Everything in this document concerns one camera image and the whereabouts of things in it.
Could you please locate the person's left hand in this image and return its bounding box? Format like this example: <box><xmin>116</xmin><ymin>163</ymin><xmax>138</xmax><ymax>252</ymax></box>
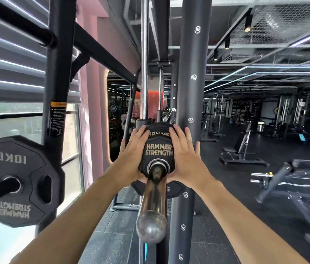
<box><xmin>110</xmin><ymin>124</ymin><xmax>151</xmax><ymax>187</ymax></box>

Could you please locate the person's right hand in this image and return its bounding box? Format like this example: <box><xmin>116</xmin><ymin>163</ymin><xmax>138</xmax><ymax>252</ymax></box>
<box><xmin>168</xmin><ymin>123</ymin><xmax>216</xmax><ymax>190</ymax></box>

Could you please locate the large black octagonal weight plate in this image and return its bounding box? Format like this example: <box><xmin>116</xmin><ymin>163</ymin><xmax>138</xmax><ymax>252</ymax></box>
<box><xmin>131</xmin><ymin>122</ymin><xmax>186</xmax><ymax>198</ymax></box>

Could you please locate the small black octagonal weight plate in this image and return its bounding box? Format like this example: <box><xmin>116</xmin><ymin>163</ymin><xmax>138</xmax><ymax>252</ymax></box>
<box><xmin>138</xmin><ymin>136</ymin><xmax>179</xmax><ymax>180</ymax></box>

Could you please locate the dark ceiling air conditioner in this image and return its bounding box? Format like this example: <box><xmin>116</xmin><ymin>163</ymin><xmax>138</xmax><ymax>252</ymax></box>
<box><xmin>221</xmin><ymin>53</ymin><xmax>254</xmax><ymax>63</ymax></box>

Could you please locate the red banner white print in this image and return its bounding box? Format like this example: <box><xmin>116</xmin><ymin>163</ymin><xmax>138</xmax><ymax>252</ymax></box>
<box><xmin>131</xmin><ymin>90</ymin><xmax>169</xmax><ymax>120</ymax></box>

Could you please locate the glass window black frame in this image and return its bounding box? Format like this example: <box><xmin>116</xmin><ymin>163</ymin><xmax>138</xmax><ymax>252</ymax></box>
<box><xmin>0</xmin><ymin>101</ymin><xmax>84</xmax><ymax>264</ymax></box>

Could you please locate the black yellow preacher curl bench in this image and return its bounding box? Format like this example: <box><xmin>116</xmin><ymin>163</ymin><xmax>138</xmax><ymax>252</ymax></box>
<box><xmin>250</xmin><ymin>158</ymin><xmax>310</xmax><ymax>234</ymax></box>

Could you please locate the chrome curl bar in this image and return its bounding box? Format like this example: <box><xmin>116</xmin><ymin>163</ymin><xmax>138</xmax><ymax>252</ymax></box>
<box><xmin>277</xmin><ymin>181</ymin><xmax>310</xmax><ymax>189</ymax></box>

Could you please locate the black round grip weight plate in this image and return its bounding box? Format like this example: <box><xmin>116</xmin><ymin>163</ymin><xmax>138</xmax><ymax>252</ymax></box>
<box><xmin>0</xmin><ymin>135</ymin><xmax>65</xmax><ymax>228</ymax></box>

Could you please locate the black power rack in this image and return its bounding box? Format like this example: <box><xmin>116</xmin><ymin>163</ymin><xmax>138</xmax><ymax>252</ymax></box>
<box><xmin>0</xmin><ymin>0</ymin><xmax>213</xmax><ymax>264</ymax></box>

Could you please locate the person's left forearm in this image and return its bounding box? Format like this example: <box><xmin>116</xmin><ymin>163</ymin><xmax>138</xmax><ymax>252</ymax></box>
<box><xmin>12</xmin><ymin>173</ymin><xmax>133</xmax><ymax>264</ymax></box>

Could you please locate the grey striped roller blind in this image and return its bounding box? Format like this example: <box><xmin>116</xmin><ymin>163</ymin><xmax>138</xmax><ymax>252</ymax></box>
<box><xmin>0</xmin><ymin>0</ymin><xmax>80</xmax><ymax>103</ymax></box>

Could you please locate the person's right forearm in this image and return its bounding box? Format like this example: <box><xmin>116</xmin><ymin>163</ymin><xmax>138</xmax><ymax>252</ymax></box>
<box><xmin>199</xmin><ymin>178</ymin><xmax>309</xmax><ymax>264</ymax></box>

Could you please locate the black cable crossover machine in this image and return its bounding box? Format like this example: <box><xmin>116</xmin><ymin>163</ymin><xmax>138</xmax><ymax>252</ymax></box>
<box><xmin>276</xmin><ymin>92</ymin><xmax>310</xmax><ymax>132</ymax></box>

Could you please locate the black adjustable incline bench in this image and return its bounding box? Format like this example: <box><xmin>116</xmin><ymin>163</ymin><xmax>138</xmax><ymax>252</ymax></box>
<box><xmin>219</xmin><ymin>122</ymin><xmax>271</xmax><ymax>167</ymax></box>

